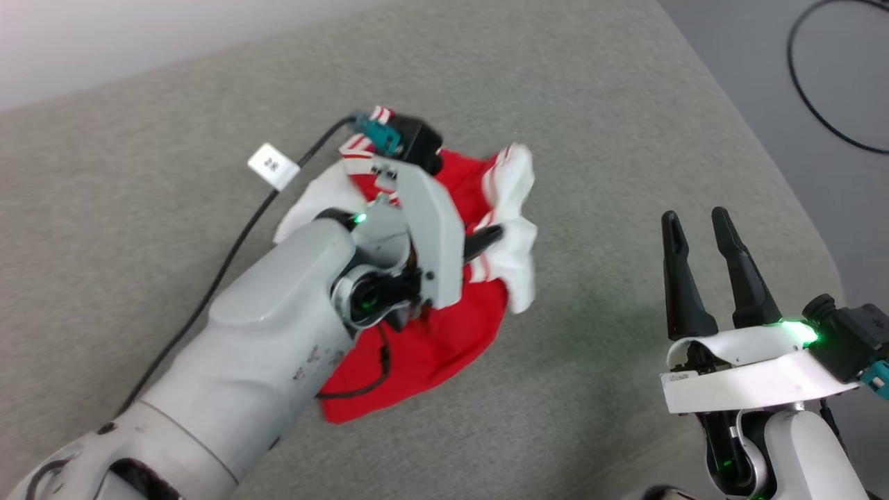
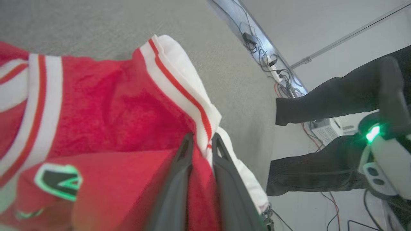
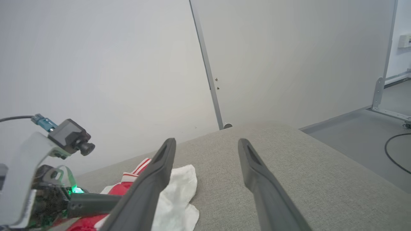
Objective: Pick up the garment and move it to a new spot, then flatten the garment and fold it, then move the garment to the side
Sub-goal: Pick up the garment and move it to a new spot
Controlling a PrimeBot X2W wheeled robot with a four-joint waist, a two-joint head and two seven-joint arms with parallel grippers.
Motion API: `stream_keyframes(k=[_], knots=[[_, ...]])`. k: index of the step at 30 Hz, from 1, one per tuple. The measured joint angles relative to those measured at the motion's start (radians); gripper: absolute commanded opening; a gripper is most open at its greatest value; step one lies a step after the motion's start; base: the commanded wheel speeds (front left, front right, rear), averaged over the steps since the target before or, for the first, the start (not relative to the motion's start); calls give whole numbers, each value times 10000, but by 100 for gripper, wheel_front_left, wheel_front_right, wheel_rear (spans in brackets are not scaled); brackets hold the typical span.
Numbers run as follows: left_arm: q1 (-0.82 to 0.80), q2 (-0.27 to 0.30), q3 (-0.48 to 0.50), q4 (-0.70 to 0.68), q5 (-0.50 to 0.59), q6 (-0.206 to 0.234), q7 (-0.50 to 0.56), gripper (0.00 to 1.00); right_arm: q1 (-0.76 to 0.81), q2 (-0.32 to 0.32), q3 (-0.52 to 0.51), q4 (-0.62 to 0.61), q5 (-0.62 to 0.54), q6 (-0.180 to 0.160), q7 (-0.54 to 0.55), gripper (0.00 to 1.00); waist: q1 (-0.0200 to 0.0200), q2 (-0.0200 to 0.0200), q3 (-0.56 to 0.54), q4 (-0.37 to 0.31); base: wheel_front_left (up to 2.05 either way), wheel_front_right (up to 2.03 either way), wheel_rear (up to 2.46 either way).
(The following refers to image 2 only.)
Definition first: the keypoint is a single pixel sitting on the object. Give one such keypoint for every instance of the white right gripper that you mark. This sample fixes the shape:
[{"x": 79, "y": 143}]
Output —
[{"x": 391, "y": 163}]

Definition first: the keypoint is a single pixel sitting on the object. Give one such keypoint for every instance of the grey wall conduit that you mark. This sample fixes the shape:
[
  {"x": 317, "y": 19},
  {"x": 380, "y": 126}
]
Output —
[{"x": 350, "y": 34}]

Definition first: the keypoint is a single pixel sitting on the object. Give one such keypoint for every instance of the white vented box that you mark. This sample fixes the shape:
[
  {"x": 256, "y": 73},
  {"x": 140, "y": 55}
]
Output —
[{"x": 327, "y": 130}]

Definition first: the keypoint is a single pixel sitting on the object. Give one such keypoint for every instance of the person in dark trousers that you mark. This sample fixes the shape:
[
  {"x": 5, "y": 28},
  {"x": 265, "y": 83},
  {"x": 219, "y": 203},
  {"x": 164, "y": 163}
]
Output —
[{"x": 327, "y": 99}]

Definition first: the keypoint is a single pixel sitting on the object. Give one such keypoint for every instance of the black power adapter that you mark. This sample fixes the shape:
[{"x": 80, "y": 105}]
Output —
[{"x": 249, "y": 38}]

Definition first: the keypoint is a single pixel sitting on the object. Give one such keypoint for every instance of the white power strip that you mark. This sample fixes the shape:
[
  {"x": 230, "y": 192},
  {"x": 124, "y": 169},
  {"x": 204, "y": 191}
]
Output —
[{"x": 275, "y": 69}]

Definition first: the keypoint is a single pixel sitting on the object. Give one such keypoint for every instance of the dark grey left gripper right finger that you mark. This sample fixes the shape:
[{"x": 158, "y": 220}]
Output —
[{"x": 231, "y": 192}]

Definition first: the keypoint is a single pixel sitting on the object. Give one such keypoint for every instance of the red jersey with white stripes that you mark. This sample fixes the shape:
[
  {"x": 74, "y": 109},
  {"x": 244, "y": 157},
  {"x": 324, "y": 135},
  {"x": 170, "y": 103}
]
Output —
[{"x": 106, "y": 112}]

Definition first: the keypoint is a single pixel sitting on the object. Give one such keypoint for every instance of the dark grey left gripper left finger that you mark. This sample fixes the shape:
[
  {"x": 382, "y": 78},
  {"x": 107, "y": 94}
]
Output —
[{"x": 175, "y": 192}]

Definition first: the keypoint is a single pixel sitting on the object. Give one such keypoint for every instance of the metal floor rail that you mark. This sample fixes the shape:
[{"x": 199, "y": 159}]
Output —
[{"x": 257, "y": 35}]

